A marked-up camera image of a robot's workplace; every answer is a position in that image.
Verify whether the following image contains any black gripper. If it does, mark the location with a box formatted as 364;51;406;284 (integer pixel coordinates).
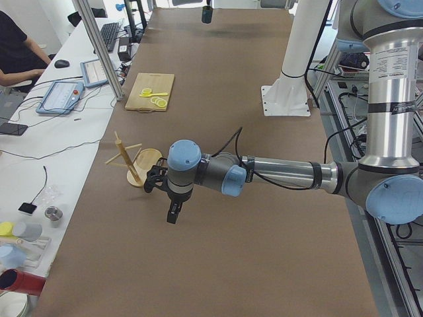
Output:
166;180;193;224

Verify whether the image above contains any seated person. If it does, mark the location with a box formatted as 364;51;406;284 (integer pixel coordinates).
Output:
1;11;51;93

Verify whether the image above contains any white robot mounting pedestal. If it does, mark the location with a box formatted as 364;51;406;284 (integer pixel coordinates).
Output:
261;0;332;117

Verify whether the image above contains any black keyboard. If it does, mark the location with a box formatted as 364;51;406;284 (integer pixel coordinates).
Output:
100;22;120;52

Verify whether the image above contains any light blue cup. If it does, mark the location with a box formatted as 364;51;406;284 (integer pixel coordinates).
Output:
1;244;26;269

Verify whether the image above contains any black power adapter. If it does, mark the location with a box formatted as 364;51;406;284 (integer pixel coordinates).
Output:
118;37;132;61

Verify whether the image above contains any small metal cup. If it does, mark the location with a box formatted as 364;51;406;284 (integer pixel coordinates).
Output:
44;206;63;228

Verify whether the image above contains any wooden cup storage rack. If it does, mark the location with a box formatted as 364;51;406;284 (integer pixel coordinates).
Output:
105;131;162;188

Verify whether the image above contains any white plate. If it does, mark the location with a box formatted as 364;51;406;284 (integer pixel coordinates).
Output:
0;292;28;317

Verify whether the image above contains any grey cup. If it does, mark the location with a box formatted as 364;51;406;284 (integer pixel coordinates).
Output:
12;222;42;242

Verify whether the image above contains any wooden cutting board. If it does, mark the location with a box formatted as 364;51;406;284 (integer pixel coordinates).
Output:
125;73;175;112

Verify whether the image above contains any teach pendant tablet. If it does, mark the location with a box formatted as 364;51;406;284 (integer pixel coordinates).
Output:
80;59;108;88
36;81;85;115

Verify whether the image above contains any red cylinder container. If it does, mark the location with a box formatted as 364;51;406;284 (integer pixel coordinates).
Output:
1;269;46;297

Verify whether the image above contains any small black square device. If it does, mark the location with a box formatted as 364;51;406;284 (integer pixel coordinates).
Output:
18;202;37;215

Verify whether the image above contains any aluminium frame post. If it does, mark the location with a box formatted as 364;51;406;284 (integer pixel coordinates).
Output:
75;0;124;101

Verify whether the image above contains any yellow cup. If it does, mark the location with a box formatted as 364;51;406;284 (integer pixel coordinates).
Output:
0;222;15;237

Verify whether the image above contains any black computer mouse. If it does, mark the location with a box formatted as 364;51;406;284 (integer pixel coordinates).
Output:
54;59;70;69

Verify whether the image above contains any yellow plastic knife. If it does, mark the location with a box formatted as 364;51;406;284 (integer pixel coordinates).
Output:
139;92;169;98

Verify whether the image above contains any dark teal mug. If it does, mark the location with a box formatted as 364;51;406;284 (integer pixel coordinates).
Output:
201;0;213;24

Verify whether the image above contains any black smartphone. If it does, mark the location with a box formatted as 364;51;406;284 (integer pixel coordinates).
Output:
0;122;28;136

